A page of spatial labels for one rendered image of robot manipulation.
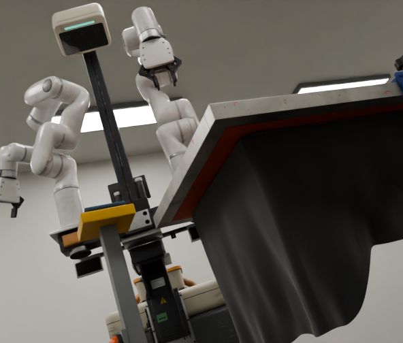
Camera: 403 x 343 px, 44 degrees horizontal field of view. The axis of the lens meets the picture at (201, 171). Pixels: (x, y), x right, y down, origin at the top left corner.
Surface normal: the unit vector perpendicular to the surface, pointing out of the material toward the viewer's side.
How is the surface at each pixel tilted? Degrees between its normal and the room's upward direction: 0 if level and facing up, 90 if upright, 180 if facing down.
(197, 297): 90
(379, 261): 90
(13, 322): 90
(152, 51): 91
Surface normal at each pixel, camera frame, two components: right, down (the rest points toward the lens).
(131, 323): 0.27, -0.46
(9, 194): 0.82, -0.13
